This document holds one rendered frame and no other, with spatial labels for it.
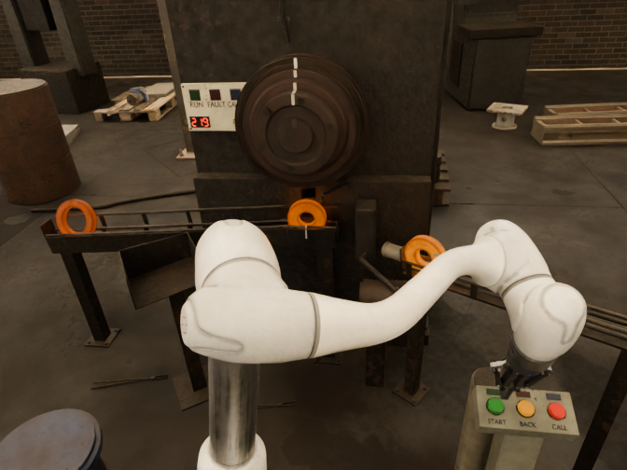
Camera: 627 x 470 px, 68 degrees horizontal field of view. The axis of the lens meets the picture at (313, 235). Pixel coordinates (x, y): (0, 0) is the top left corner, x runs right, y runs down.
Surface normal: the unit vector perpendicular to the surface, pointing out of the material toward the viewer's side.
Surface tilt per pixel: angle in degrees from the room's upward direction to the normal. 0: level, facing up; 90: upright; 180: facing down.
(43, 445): 0
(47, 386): 0
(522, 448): 90
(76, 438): 0
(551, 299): 30
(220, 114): 90
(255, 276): 19
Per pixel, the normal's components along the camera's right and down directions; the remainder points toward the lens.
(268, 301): 0.27, -0.68
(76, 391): -0.04, -0.85
